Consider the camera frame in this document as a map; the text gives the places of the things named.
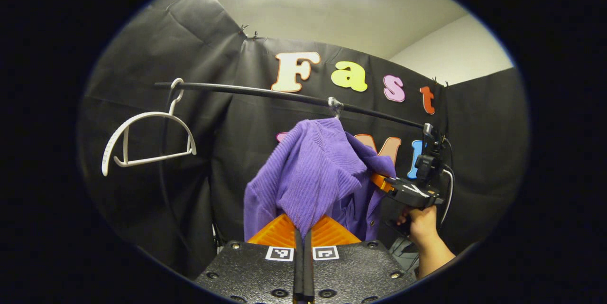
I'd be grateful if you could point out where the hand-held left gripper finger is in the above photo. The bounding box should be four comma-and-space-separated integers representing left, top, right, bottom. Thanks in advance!
194, 213, 304, 304
304, 214, 416, 304

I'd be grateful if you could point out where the purple corduroy shirt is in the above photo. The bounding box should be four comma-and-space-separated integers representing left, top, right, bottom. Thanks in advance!
243, 118, 397, 243

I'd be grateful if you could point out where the white plastic hanger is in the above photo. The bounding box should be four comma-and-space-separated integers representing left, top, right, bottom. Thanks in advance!
327, 97, 345, 120
101, 78, 197, 177

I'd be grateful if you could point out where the black backdrop cloth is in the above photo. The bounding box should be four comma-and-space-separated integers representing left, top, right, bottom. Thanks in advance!
78, 0, 529, 278

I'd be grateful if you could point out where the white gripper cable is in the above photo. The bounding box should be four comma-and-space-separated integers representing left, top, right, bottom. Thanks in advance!
438, 165, 455, 227

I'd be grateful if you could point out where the black clothes rail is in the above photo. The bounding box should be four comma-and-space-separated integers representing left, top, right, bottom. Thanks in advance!
154, 81, 436, 248

